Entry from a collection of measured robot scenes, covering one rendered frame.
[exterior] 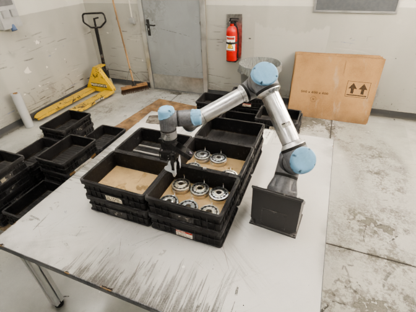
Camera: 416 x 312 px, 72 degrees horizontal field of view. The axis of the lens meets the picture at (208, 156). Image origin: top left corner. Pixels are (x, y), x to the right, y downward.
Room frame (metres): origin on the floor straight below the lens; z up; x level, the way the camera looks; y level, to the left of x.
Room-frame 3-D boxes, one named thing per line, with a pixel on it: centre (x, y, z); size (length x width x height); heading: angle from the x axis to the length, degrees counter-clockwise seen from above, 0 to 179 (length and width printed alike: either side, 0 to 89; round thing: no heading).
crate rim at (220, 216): (1.09, 0.08, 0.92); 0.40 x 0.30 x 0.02; 67
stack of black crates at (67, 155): (2.04, 1.18, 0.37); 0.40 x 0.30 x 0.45; 157
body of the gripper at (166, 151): (1.17, 0.19, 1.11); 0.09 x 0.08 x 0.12; 73
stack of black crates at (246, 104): (3.02, -0.49, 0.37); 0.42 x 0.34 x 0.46; 67
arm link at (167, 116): (1.17, 0.18, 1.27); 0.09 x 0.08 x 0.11; 94
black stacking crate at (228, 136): (1.64, -0.16, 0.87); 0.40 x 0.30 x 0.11; 67
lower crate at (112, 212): (1.25, 0.45, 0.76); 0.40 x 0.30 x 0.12; 67
